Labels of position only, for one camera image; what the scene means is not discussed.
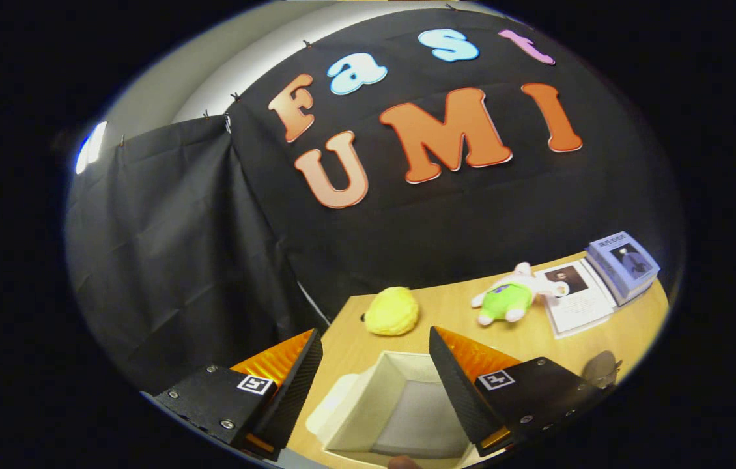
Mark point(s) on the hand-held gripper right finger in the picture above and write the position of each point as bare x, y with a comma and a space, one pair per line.
456, 397

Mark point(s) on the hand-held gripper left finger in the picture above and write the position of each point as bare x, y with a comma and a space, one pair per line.
290, 397

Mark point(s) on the beige fabric storage box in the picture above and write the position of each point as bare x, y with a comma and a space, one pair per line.
394, 410

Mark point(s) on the brown furry shoe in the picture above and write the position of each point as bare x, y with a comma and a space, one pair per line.
602, 370

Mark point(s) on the yellow plush toy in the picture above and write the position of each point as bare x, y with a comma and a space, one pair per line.
393, 311

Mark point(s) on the green and pink plush toy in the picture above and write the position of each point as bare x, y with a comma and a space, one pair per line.
508, 299

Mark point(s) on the white book with portrait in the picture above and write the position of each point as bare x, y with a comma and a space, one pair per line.
580, 303

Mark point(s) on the black backdrop cloth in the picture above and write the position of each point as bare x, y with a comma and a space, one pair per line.
212, 228

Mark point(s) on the blue cover book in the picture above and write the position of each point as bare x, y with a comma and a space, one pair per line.
625, 260

